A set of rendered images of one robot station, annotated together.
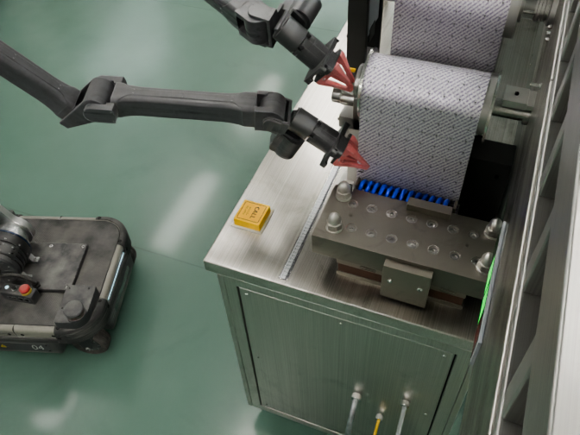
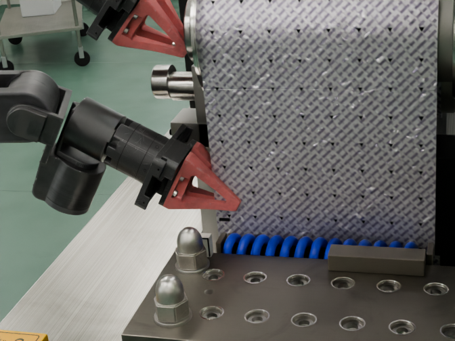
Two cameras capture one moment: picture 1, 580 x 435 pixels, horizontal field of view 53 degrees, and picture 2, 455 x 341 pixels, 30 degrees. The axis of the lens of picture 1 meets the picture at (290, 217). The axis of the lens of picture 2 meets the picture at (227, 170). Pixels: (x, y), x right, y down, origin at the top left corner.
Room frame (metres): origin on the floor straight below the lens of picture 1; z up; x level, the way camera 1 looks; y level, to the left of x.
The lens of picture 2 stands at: (0.12, -0.07, 1.47)
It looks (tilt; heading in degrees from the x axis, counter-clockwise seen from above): 23 degrees down; 353
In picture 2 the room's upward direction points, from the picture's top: 5 degrees counter-clockwise
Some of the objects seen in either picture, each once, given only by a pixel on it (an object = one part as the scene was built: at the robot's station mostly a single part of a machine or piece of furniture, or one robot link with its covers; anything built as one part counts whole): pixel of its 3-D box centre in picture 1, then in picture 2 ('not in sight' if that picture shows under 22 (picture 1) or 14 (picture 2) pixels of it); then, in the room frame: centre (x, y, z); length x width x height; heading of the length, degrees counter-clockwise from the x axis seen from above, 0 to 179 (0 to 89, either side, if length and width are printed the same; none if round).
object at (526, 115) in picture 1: (511, 110); not in sight; (0.90, -0.45, 1.25); 0.07 x 0.04 x 0.04; 65
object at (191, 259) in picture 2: (343, 189); (190, 246); (0.90, -0.12, 1.05); 0.04 x 0.04 x 0.04
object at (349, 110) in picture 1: (352, 139); (205, 180); (1.07, -0.16, 1.05); 0.06 x 0.05 x 0.31; 65
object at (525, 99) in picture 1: (519, 97); not in sight; (0.89, -0.46, 1.28); 0.06 x 0.05 x 0.02; 65
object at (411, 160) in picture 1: (410, 162); (319, 173); (0.91, -0.27, 1.11); 0.23 x 0.01 x 0.18; 65
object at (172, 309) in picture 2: (334, 220); (170, 296); (0.81, -0.09, 1.05); 0.04 x 0.04 x 0.04
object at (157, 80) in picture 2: (337, 93); (164, 82); (1.08, -0.13, 1.18); 0.04 x 0.02 x 0.04; 155
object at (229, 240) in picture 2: (405, 196); (322, 253); (0.89, -0.26, 1.03); 0.21 x 0.04 x 0.03; 65
